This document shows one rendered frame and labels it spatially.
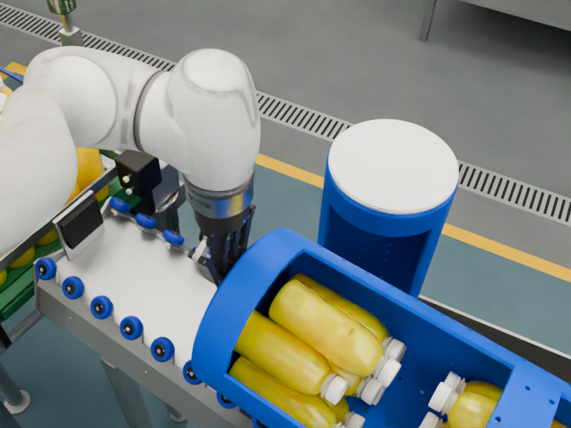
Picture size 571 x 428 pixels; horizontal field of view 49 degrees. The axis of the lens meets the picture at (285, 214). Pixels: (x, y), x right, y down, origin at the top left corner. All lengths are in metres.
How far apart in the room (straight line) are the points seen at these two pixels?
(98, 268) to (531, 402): 0.85
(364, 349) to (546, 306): 1.69
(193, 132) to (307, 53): 2.73
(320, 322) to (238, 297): 0.13
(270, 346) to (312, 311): 0.08
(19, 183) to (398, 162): 1.06
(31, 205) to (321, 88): 2.83
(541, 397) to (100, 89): 0.66
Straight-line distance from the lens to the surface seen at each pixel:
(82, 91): 0.72
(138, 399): 1.77
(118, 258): 1.35
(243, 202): 0.80
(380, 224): 1.31
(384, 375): 0.94
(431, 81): 3.33
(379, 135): 1.42
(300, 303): 0.94
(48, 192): 0.42
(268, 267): 0.93
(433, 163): 1.39
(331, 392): 0.95
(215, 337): 0.93
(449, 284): 2.49
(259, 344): 0.96
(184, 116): 0.69
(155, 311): 1.26
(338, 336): 0.93
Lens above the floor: 1.99
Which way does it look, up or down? 50 degrees down
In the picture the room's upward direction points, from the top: 3 degrees clockwise
